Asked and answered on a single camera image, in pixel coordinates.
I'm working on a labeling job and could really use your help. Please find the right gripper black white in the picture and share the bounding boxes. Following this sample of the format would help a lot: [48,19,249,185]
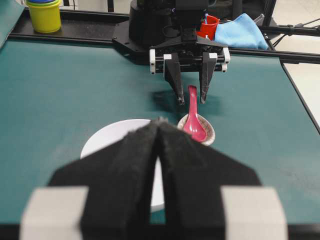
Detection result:
[149,36,230,105]

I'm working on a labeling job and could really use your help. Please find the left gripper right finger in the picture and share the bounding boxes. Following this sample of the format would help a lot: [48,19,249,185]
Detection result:
[157,120,289,240]

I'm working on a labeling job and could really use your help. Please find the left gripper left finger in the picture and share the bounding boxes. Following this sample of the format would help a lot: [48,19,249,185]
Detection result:
[19,120,158,240]

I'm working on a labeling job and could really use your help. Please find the red plastic soup spoon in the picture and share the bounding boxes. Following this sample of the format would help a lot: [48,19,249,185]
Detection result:
[183,85,207,142]

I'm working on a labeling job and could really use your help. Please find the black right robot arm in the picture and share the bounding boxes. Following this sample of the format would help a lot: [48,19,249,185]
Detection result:
[128,0,231,105]

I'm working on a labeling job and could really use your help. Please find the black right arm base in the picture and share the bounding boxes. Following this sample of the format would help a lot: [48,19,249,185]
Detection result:
[112,20,150,58]

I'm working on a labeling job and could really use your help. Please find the speckled ceramic spoon rest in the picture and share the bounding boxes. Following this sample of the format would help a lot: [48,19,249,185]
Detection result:
[177,114,216,146]

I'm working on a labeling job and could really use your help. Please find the white round bowl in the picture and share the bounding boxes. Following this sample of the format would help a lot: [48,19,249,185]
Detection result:
[80,119,165,213]

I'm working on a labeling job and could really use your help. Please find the red plastic cup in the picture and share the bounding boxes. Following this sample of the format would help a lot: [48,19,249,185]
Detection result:
[197,14,220,41]

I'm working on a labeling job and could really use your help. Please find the light blue cloth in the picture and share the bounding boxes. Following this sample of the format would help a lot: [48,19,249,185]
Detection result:
[214,13,269,50]

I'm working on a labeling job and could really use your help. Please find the green table mat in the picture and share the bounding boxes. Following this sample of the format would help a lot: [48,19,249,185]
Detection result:
[0,39,320,224]

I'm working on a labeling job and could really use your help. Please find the stacked yellow green cups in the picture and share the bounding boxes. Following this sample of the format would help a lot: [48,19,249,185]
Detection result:
[25,0,62,34]

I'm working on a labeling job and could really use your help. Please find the black right frame rail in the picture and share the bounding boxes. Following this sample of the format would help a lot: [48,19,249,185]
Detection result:
[8,0,320,73]

